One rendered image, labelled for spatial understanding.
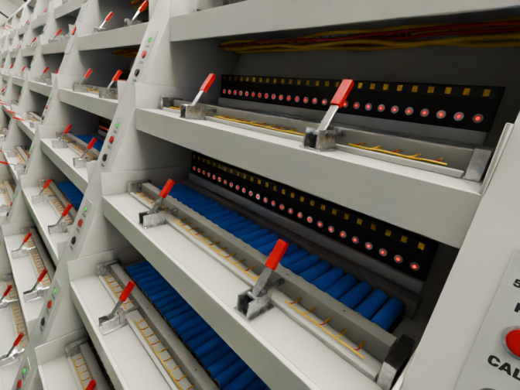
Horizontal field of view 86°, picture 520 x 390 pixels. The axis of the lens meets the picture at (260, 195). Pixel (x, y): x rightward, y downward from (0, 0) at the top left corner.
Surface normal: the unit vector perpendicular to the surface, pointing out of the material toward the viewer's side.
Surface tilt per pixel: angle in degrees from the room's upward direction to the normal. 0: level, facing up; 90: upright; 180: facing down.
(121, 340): 22
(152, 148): 90
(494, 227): 90
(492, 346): 90
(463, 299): 90
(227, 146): 112
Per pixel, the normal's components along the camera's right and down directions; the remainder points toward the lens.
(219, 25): -0.70, 0.15
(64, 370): 0.11, -0.94
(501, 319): -0.61, -0.22
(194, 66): 0.70, 0.30
